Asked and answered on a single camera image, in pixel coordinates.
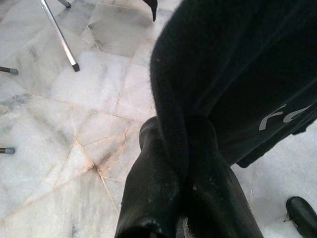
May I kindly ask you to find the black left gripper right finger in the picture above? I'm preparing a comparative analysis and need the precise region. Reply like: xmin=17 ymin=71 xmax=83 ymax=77
xmin=183 ymin=116 xmax=265 ymax=238

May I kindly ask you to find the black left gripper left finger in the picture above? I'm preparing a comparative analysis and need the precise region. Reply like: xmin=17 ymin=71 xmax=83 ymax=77
xmin=115 ymin=116 xmax=184 ymax=238

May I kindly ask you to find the black t-shirt grey logo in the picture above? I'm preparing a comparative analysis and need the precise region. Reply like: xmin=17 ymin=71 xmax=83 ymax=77
xmin=148 ymin=0 xmax=317 ymax=184

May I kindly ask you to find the black robot left foot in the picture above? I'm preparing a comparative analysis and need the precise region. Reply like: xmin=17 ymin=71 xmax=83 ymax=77
xmin=286 ymin=196 xmax=317 ymax=238

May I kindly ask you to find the silver metal clothes rack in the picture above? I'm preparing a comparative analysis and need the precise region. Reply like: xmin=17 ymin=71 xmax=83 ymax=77
xmin=38 ymin=0 xmax=80 ymax=72

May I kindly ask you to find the marble top folding table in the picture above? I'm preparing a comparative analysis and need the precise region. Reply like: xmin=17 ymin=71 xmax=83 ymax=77
xmin=0 ymin=66 xmax=19 ymax=155

